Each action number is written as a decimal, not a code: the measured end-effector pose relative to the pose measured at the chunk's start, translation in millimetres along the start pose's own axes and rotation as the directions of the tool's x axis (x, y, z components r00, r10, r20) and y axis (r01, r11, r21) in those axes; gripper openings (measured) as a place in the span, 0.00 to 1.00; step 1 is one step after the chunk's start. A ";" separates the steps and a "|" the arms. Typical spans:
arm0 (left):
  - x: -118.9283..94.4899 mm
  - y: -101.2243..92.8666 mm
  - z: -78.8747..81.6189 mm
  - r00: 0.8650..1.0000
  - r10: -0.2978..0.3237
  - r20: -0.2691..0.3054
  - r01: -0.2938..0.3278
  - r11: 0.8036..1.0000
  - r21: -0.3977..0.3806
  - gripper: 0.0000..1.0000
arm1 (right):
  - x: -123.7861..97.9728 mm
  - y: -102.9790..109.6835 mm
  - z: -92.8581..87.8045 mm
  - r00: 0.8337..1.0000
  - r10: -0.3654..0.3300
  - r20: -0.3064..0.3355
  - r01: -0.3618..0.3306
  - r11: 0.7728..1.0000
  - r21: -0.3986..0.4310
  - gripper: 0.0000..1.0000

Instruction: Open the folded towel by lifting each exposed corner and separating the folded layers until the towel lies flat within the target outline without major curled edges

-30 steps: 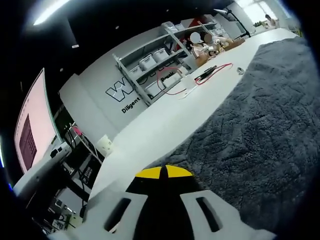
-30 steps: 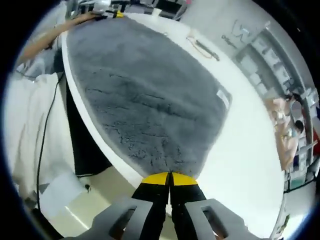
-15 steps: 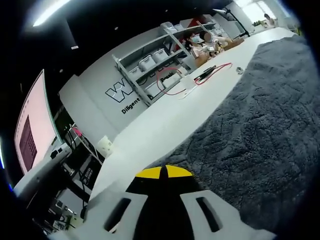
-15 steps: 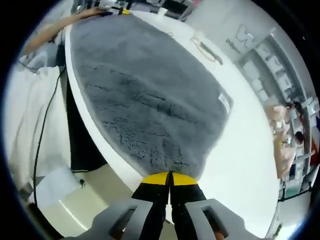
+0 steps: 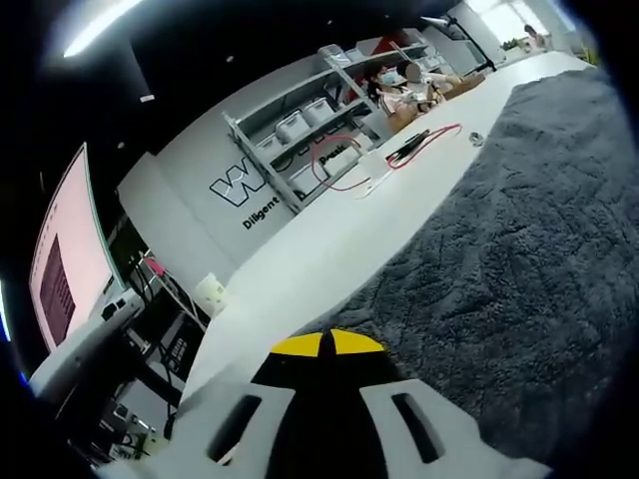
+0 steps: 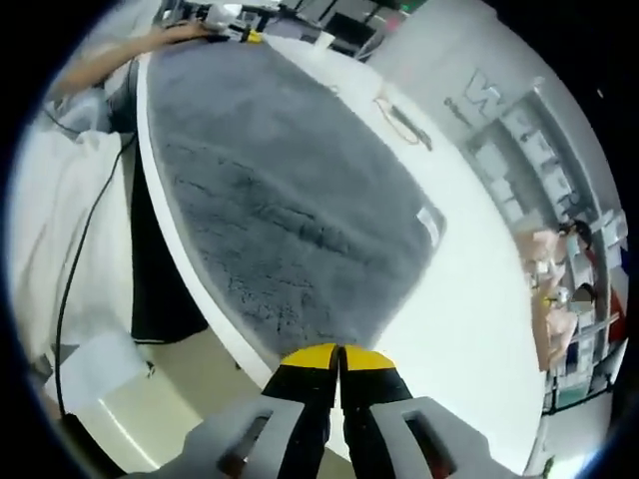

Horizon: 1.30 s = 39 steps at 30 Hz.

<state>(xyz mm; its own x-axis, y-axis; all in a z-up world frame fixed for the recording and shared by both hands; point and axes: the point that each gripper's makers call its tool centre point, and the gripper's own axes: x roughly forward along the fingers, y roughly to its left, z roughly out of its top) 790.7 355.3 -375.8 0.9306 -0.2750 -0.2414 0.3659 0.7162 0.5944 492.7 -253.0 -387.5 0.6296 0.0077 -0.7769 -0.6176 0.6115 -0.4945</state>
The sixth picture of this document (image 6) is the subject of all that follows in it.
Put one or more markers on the grey towel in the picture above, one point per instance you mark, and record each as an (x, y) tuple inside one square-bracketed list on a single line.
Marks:
[(274, 174)]

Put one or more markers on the person's black trousers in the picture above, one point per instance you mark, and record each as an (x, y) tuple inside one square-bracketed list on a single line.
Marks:
[(160, 274)]

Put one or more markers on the operator in white shirt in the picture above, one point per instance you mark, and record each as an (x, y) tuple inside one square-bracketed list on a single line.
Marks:
[(65, 199)]

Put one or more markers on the white paper cup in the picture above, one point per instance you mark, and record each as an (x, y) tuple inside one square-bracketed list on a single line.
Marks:
[(323, 42)]

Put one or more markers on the group of white storage boxes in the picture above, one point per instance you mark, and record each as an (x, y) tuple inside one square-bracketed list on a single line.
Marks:
[(509, 169)]

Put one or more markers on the white shelf unit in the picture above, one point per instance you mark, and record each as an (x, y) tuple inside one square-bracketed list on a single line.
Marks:
[(524, 164)]

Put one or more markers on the red and blue banner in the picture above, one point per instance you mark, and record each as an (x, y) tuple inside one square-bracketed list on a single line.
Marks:
[(618, 279)]

